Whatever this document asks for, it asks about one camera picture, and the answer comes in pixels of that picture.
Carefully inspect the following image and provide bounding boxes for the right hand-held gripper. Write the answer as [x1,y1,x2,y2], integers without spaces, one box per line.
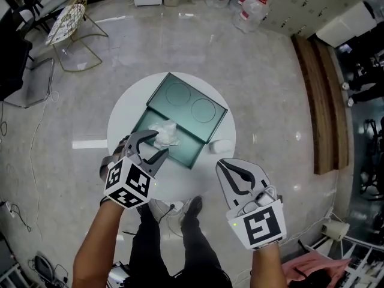
[215,158,287,251]

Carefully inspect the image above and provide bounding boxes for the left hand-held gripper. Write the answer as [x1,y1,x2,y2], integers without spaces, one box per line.
[100,130,169,210]

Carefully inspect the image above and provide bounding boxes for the dark green box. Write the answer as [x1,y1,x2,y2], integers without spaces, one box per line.
[131,72,229,170]

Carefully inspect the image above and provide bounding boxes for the person's right forearm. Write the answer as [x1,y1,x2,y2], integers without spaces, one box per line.
[250,241,289,288]

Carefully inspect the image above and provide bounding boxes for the person's left forearm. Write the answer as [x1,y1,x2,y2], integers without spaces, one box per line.
[73,196,125,288]

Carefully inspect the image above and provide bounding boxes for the person's left hand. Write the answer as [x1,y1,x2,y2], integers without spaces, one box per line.
[113,134,131,161]

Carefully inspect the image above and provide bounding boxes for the round white side table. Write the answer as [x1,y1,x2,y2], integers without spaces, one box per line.
[107,71,237,203]

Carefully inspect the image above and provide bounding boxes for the person's right black shoe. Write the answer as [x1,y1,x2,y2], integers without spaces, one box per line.
[182,196,203,222]

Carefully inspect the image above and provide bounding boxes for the person's black shoe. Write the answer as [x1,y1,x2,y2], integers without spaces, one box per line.
[136,202,154,219]
[182,196,203,222]

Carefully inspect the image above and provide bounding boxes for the person's left black shoe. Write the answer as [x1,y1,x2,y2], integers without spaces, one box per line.
[136,202,154,219]

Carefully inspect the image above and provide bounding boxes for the person's right leg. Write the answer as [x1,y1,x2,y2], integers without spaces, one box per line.
[179,217,232,288]

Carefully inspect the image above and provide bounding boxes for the person's leg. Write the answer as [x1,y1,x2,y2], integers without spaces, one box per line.
[128,213,182,288]
[179,217,232,288]

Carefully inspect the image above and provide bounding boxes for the person's left leg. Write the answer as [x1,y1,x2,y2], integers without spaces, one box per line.
[128,213,182,288]

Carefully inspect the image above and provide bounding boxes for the white cylindrical device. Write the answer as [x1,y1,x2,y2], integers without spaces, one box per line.
[322,220,351,242]

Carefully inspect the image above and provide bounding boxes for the pink cloth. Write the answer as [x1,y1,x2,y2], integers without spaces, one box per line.
[281,249,353,288]

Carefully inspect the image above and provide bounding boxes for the black device with screen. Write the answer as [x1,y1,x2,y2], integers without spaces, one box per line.
[110,261,131,288]

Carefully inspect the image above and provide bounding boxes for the black swivel office chairs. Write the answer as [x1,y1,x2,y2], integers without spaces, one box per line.
[358,118,384,202]

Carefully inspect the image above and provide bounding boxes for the round black floor device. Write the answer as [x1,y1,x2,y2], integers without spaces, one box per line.
[32,255,56,281]

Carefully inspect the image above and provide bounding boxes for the black cantilever office chair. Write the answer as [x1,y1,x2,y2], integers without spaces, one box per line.
[0,9,55,109]

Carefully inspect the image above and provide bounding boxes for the grey padded chair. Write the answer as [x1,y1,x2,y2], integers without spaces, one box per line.
[22,0,77,32]

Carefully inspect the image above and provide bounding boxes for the grey metal locker cabinet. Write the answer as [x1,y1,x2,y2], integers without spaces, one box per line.
[259,0,365,40]

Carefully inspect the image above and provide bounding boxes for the white wire rack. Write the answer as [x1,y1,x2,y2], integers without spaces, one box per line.
[305,235,384,288]

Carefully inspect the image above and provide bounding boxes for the gold wire chair patterned cushion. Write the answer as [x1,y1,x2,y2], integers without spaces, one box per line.
[44,0,109,73]

